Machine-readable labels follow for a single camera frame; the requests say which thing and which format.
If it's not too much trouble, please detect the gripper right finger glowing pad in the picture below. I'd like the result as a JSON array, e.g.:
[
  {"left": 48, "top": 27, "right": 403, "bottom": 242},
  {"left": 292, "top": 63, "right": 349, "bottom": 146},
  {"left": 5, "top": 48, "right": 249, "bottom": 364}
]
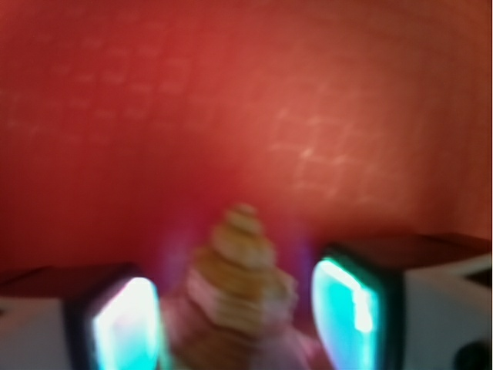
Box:
[{"left": 310, "top": 234, "right": 493, "bottom": 370}]

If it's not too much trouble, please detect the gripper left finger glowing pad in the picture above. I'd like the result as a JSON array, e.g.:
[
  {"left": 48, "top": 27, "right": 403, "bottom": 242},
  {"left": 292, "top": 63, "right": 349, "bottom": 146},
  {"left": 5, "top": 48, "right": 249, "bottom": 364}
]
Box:
[{"left": 0, "top": 262, "right": 163, "bottom": 370}]

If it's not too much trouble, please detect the brown spiral seashell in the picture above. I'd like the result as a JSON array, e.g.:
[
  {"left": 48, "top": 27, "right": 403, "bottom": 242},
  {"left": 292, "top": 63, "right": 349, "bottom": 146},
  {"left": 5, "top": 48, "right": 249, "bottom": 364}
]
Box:
[{"left": 161, "top": 204, "right": 320, "bottom": 369}]

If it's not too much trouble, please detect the red plastic tray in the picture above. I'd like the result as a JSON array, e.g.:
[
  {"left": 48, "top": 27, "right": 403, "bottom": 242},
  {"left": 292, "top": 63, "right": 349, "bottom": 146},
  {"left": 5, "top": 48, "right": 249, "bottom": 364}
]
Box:
[{"left": 1, "top": 1, "right": 492, "bottom": 293}]

